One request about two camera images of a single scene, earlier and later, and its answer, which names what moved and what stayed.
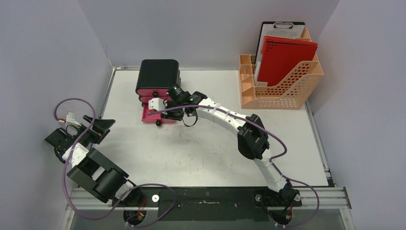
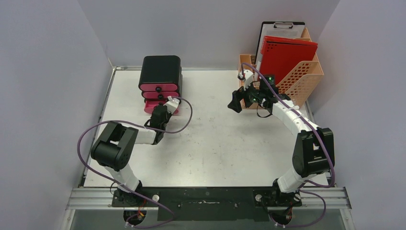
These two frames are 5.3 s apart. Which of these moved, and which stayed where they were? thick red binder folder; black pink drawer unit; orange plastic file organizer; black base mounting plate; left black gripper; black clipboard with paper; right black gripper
Moved: black pink drawer unit; left black gripper; right black gripper
Stayed: black clipboard with paper; thick red binder folder; black base mounting plate; orange plastic file organizer
